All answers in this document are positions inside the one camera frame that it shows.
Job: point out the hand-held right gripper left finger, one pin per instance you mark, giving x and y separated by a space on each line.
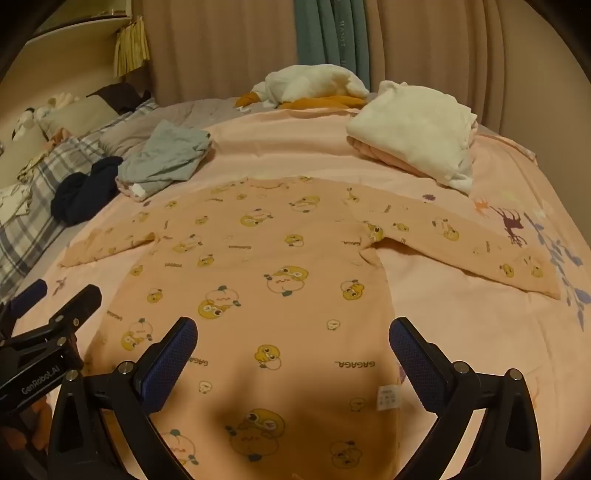
171 360

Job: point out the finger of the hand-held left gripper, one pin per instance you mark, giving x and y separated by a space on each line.
28 294
69 311

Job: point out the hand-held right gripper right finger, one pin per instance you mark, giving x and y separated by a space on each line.
415 364

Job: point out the dark navy garment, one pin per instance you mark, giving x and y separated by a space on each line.
78 198

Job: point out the pink and white garment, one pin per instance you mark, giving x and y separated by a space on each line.
135 191

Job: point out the grey garment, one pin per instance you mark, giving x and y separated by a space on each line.
166 157

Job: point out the beige pillow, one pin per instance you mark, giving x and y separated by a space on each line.
78 115

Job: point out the pink folded garment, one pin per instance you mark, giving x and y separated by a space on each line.
378 154

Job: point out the dark brown cloth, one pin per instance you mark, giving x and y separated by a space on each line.
122 94

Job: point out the grey bedding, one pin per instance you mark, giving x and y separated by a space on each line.
184 115

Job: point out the white fluffy plush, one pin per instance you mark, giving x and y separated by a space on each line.
415 129

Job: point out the pink bed sheet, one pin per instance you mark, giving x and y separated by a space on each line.
286 143

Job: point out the wooden shelf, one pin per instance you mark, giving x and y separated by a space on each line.
69 37

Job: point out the yellow fringed cloth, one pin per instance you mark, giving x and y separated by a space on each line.
131 46

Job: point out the white goose plush toy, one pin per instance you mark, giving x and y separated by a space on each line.
304 81

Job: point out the teal curtain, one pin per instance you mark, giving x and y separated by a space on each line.
323 27

